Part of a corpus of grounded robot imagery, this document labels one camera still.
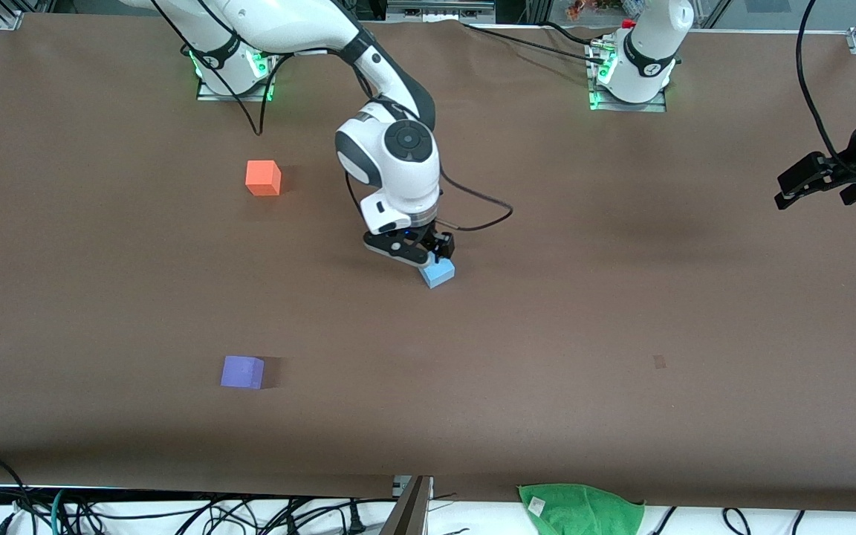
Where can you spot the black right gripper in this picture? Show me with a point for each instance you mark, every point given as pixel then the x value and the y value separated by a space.
pixel 429 237

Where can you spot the blue foam block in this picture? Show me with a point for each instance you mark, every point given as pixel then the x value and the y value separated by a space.
pixel 437 276

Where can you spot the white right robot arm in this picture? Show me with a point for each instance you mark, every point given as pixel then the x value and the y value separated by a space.
pixel 398 163

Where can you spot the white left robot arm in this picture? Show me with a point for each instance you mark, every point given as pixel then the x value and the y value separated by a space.
pixel 647 44

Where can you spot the orange foam block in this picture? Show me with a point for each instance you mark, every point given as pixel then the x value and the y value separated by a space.
pixel 261 178

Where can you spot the purple foam block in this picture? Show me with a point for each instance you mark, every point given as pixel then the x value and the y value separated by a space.
pixel 241 371

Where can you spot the grey device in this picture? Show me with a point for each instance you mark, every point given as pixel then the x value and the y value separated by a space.
pixel 439 9

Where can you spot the black power plug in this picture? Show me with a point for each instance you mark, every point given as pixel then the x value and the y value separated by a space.
pixel 354 520

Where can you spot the colourful object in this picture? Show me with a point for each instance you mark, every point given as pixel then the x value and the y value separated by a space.
pixel 595 7

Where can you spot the green cloth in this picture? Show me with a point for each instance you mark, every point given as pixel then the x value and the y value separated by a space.
pixel 584 513

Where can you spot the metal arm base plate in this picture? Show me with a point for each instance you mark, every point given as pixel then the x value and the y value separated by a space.
pixel 597 100
pixel 268 74

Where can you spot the metal post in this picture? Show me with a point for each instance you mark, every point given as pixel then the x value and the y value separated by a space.
pixel 407 513

